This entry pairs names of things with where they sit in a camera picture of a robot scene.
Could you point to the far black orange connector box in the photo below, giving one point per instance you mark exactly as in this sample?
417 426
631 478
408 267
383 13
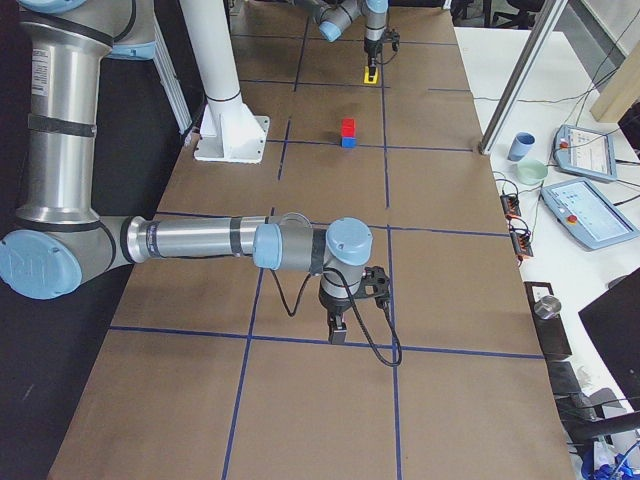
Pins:
510 205

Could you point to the silver metal cylinder weight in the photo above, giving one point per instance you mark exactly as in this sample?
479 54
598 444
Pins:
547 307

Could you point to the near black orange connector box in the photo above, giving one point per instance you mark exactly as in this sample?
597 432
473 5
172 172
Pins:
521 242

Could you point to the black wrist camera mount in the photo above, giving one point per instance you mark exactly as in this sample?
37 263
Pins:
393 37
375 284

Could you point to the teach pendant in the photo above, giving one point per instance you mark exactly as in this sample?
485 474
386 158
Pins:
585 152
587 214

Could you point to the near teach pendant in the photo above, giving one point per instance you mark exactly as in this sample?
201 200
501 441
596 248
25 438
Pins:
587 214

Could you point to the black office chair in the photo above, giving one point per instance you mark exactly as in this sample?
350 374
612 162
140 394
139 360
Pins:
587 418

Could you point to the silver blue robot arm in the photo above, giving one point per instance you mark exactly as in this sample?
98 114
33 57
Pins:
61 242
334 20

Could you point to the blue wooden block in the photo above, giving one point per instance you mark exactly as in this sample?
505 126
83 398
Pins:
348 142

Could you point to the red wooden block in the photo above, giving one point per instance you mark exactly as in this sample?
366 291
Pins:
348 128

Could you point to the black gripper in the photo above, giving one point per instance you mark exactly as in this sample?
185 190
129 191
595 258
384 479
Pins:
372 50
332 303

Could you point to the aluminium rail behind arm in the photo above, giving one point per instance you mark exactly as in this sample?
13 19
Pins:
169 81

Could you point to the aluminium frame post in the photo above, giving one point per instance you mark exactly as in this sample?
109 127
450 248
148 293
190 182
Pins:
545 24

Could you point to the far teach pendant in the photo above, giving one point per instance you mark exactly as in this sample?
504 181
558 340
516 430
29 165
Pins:
585 152

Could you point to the blue plastic cup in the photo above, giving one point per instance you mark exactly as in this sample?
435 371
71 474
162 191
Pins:
521 146

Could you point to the black orange connector box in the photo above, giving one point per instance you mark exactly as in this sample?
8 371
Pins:
510 205
521 242

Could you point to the black monitor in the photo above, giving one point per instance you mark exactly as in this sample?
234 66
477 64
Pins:
612 323

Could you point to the green plastic bowl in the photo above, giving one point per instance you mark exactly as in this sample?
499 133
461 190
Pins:
531 172

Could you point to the yellow wooden block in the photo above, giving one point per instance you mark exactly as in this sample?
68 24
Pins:
371 75

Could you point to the white pedestal column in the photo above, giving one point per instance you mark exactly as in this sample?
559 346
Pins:
229 131

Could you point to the black rectangular box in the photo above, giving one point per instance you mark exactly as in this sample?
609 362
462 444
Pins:
551 333

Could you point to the wooden board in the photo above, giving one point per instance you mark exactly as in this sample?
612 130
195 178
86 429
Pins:
621 92

